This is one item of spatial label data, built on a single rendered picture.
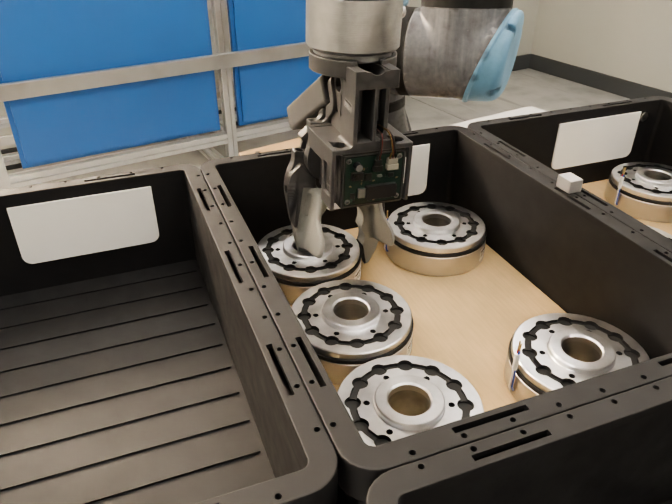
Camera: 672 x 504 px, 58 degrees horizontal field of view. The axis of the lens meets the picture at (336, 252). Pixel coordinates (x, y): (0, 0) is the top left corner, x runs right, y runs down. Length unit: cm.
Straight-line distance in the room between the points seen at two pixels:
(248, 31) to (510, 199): 189
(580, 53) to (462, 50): 370
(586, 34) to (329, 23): 402
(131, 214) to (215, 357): 18
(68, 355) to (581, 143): 62
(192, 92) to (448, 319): 194
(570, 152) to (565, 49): 376
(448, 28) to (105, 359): 55
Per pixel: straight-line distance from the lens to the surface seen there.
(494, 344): 54
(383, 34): 48
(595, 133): 83
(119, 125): 235
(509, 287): 61
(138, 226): 62
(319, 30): 48
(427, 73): 82
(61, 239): 63
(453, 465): 31
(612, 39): 434
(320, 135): 51
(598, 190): 84
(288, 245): 59
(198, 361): 52
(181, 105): 239
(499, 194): 65
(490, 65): 80
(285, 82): 254
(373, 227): 59
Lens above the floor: 117
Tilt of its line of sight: 32 degrees down
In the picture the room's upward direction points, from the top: straight up
